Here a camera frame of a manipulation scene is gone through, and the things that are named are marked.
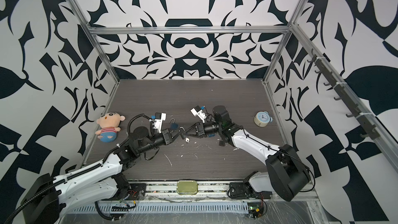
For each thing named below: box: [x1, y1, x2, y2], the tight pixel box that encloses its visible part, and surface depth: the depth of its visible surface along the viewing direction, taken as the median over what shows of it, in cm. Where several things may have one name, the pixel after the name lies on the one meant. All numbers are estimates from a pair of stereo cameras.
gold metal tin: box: [176, 179, 199, 195], surface depth 74 cm
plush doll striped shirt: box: [95, 112, 126, 143], surface depth 91 cm
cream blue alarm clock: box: [252, 110, 274, 128], surface depth 97 cm
